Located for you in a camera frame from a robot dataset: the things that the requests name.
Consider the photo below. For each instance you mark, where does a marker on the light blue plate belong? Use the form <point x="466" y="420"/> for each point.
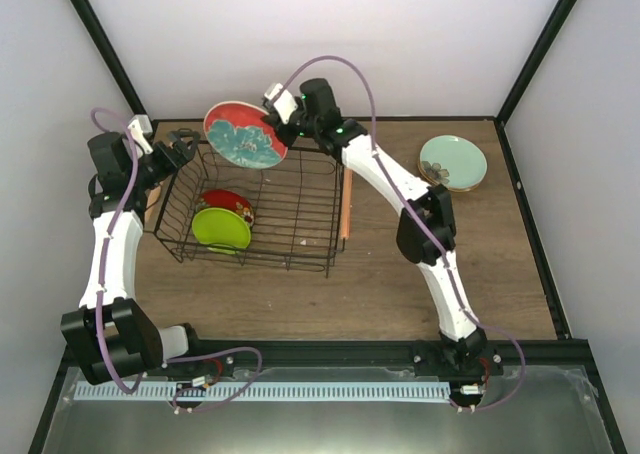
<point x="452" y="161"/>

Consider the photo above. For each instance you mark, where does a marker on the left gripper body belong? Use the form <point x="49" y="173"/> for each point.
<point x="163" y="171"/>

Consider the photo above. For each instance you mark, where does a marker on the lime green plate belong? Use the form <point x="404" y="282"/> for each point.
<point x="221" y="230"/>

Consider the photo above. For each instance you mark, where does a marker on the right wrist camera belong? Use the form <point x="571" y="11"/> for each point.
<point x="279" y="100"/>

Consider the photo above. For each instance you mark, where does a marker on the right wooden rack handle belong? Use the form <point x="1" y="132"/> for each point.
<point x="346" y="204"/>

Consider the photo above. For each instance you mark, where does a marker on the black frame post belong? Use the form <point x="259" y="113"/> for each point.
<point x="553" y="26"/>
<point x="101" y="41"/>

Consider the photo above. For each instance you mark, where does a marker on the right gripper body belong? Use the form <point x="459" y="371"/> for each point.
<point x="287" y="139"/>

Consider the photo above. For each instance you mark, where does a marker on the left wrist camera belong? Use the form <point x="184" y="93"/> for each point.
<point x="140" y="128"/>

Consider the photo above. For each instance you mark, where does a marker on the light blue slotted strip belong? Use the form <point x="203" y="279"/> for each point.
<point x="420" y="392"/>

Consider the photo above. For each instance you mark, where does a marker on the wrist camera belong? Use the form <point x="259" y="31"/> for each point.
<point x="279" y="100"/>
<point x="140" y="128"/>

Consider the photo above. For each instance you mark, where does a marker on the right black frame post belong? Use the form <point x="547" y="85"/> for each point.
<point x="553" y="26"/>

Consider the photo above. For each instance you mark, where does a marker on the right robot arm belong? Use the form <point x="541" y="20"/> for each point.
<point x="426" y="229"/>

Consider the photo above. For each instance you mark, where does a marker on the large red blue-flower plate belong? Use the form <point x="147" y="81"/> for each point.
<point x="237" y="132"/>

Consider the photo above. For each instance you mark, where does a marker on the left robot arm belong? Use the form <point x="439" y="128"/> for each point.
<point x="109" y="335"/>

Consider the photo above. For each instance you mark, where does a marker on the left black frame post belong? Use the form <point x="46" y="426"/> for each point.
<point x="101" y="41"/>

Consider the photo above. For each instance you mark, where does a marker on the metal front panel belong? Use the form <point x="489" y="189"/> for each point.
<point x="554" y="411"/>

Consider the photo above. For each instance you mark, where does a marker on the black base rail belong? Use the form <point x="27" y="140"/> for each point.
<point x="425" y="358"/>

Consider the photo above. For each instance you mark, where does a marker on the black wire dish rack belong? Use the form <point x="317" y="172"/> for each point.
<point x="297" y="206"/>

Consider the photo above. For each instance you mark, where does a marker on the small red floral plate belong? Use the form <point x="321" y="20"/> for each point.
<point x="225" y="199"/>

